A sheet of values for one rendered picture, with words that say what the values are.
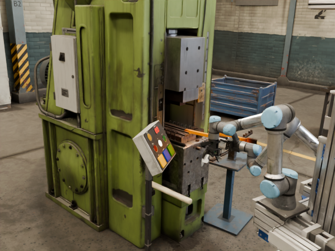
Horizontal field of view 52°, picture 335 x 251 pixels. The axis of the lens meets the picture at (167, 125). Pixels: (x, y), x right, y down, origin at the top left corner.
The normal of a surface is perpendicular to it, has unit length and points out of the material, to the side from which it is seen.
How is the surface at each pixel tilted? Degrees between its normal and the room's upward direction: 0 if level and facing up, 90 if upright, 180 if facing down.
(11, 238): 0
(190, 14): 90
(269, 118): 83
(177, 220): 90
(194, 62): 90
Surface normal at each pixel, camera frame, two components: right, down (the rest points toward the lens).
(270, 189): -0.76, 0.30
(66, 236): 0.03, -0.95
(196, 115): 0.75, 0.22
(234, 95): -0.60, 0.22
